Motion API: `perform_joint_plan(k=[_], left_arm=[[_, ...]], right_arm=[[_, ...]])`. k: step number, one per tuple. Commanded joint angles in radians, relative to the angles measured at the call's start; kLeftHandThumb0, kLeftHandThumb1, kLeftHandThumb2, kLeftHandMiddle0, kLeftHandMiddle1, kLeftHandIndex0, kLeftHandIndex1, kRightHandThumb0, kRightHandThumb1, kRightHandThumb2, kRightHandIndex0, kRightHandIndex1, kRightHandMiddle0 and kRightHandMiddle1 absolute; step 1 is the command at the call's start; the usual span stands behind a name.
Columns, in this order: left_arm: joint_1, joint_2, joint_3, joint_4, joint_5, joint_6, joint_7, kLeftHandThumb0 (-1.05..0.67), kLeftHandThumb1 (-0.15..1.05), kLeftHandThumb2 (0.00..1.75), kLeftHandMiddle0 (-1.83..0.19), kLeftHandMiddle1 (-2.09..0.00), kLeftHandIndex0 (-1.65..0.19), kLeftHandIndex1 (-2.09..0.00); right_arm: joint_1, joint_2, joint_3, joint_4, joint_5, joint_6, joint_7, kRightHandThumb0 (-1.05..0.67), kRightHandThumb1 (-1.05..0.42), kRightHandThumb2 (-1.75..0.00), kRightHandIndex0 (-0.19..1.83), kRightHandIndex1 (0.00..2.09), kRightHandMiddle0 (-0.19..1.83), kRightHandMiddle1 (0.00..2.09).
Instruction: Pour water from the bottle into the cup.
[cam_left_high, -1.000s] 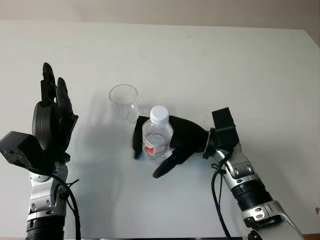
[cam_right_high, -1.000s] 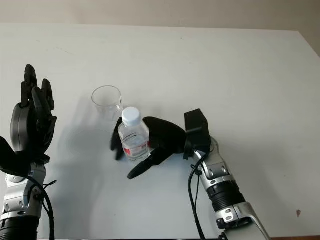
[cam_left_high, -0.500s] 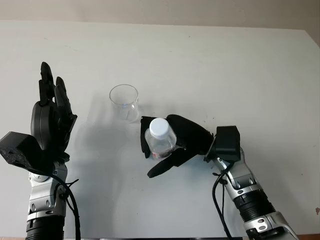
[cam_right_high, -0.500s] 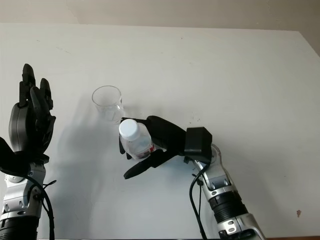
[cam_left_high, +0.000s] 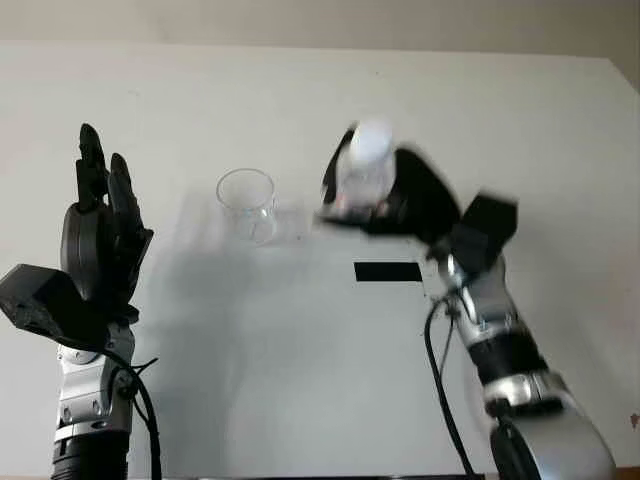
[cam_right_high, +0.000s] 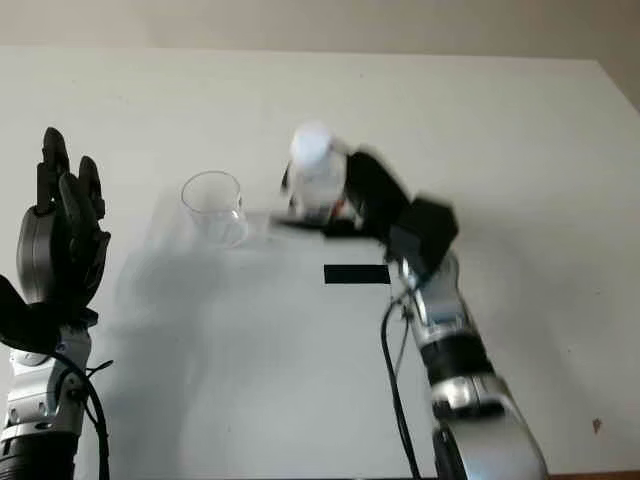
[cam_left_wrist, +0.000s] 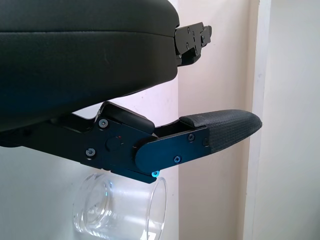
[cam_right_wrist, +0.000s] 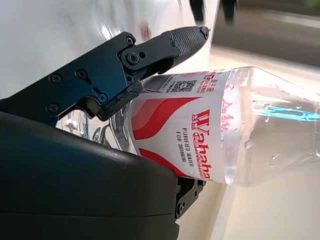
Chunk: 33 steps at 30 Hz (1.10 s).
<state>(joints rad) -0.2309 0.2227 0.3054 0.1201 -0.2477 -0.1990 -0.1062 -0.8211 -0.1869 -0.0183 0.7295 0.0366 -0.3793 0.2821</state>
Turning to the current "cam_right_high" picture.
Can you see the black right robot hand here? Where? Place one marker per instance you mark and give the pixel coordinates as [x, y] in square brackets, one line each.
[372, 195]

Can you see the black tape strip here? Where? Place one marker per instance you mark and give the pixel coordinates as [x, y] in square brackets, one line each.
[356, 275]

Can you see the clear water bottle red label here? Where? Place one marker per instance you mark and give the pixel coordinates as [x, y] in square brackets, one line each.
[315, 170]

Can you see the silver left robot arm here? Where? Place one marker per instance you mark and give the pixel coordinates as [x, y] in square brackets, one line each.
[40, 400]

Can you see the clear plastic cup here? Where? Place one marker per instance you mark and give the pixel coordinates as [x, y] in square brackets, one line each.
[215, 215]

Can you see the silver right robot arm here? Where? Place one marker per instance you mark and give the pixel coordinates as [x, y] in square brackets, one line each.
[465, 360]

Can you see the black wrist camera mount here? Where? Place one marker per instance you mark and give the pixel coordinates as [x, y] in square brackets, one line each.
[425, 235]
[20, 320]

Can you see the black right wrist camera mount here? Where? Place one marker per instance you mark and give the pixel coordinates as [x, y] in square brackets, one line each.
[425, 235]

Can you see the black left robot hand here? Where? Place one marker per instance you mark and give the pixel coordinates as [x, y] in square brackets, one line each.
[45, 250]

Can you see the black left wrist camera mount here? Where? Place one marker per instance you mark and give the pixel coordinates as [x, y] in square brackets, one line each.
[20, 320]

